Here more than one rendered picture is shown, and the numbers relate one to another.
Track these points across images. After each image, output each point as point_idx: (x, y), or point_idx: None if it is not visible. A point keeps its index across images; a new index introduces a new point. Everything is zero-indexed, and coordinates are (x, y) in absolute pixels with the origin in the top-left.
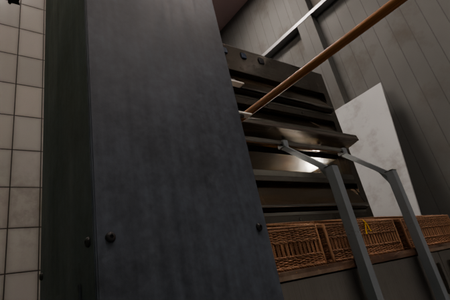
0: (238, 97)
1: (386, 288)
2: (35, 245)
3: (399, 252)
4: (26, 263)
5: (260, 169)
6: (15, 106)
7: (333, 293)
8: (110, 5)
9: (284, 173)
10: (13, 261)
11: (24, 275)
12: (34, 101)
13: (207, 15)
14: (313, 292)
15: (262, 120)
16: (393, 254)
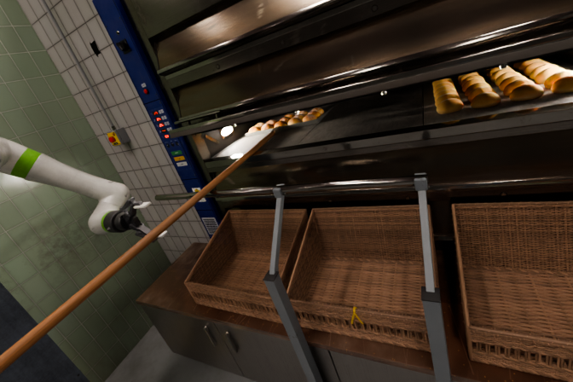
0: (307, 28)
1: (348, 368)
2: (192, 211)
3: (392, 361)
4: (193, 217)
5: (344, 142)
6: (147, 140)
7: (274, 344)
8: None
9: (391, 138)
10: (188, 217)
11: (194, 222)
12: (150, 133)
13: None
14: (254, 338)
15: (312, 98)
16: (376, 359)
